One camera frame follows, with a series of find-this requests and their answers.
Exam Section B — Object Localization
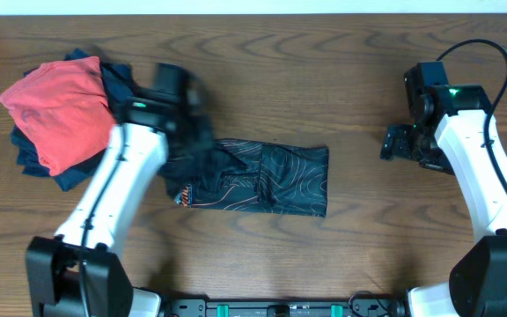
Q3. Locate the black printed cycling jersey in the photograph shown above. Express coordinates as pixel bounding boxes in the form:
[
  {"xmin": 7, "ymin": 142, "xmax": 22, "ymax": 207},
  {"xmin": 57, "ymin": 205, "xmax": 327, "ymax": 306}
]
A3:
[{"xmin": 158, "ymin": 138, "xmax": 329, "ymax": 217}]

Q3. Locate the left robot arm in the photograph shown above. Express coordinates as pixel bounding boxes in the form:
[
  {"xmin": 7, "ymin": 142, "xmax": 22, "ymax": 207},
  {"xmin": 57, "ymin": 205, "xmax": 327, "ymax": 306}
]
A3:
[{"xmin": 26, "ymin": 82, "xmax": 212, "ymax": 316}]

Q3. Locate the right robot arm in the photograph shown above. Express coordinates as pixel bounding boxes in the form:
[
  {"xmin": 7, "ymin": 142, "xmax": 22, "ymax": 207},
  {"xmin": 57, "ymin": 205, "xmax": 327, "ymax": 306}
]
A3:
[{"xmin": 380, "ymin": 62, "xmax": 507, "ymax": 316}]

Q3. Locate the folded navy blue shirt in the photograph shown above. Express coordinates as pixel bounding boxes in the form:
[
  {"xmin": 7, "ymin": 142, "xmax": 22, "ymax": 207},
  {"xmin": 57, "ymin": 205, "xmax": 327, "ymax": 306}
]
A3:
[{"xmin": 10, "ymin": 62, "xmax": 136, "ymax": 192}]

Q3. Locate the folded red shirt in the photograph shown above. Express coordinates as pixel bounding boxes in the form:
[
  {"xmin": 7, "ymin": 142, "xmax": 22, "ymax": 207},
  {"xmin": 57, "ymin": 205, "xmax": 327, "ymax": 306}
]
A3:
[{"xmin": 0, "ymin": 56, "xmax": 115, "ymax": 176}]

